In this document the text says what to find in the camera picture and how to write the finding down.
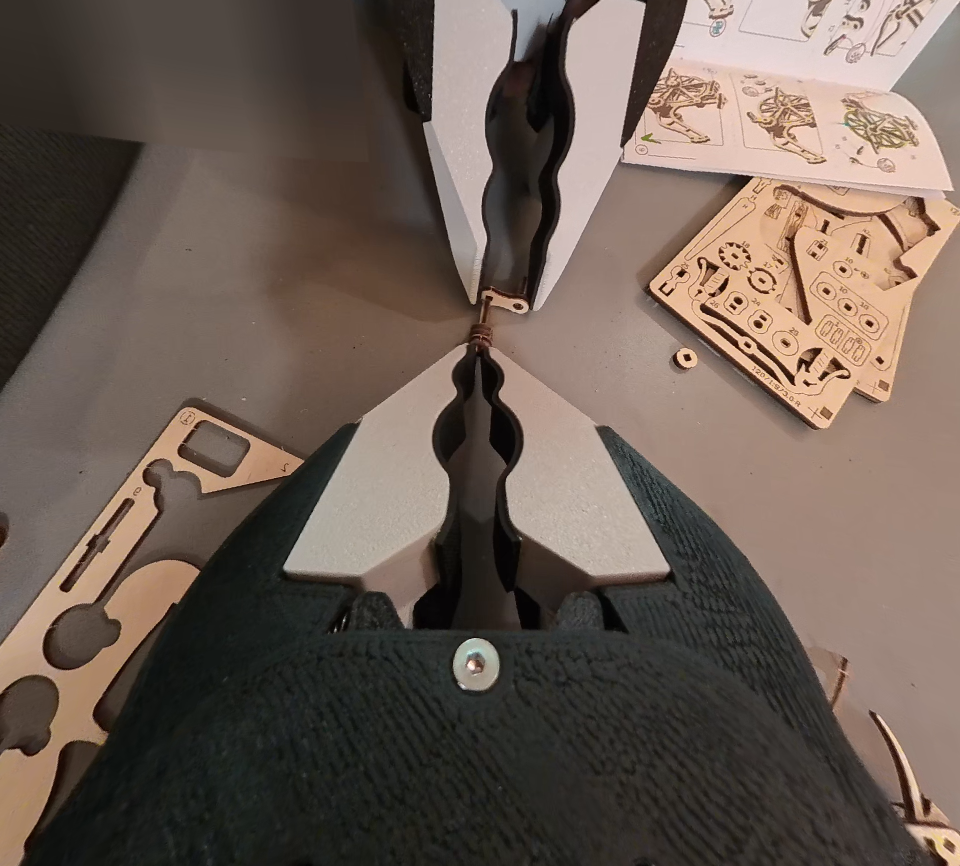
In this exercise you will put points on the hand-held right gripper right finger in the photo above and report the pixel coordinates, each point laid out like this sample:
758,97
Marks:
577,506

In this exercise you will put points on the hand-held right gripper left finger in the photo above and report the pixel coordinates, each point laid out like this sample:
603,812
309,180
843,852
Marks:
352,506

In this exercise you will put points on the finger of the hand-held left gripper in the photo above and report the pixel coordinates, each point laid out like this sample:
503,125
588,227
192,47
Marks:
607,93
461,93

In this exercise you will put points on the wooden pin with dark rings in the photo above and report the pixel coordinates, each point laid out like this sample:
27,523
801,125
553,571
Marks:
482,337

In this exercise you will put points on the small wooden link piece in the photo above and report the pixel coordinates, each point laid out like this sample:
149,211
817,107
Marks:
504,299

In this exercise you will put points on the wooden parts sheet with gears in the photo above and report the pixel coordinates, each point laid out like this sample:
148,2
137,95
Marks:
750,303

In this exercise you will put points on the plain wooden parts sheet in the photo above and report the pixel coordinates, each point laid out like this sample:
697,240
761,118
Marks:
892,374

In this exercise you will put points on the wooden sheet with empty cutouts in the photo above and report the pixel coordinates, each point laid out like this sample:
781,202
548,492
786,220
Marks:
262,457

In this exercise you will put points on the small wooden square-hole washer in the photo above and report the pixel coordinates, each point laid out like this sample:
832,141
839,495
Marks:
676,360

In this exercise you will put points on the dark fabric chair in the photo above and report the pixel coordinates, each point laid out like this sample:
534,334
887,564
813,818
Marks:
52,243

